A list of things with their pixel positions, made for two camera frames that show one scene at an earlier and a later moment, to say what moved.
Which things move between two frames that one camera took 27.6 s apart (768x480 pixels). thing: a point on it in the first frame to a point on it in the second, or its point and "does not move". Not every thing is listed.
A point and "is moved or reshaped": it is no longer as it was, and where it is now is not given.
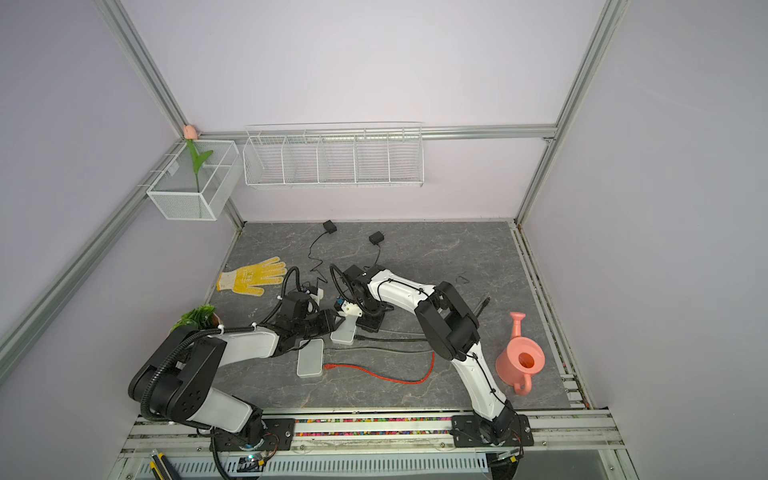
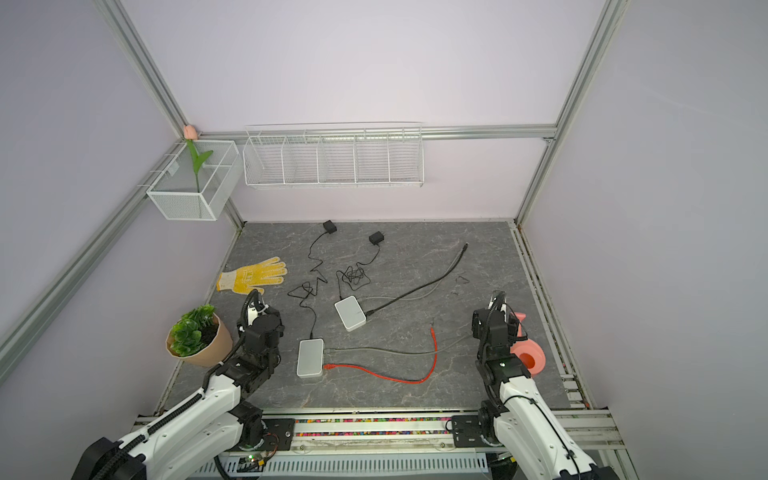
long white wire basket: (334, 155) does not move
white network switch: (310, 358) does not move
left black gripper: (328, 322) to (241, 331)
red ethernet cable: (331, 366) does not move
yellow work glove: (245, 279) does not move
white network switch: (344, 334) is moved or reshaped
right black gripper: (372, 326) to (512, 330)
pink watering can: (520, 358) does not move
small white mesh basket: (174, 190) does not move
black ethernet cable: (391, 337) to (428, 283)
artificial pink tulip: (190, 134) does not move
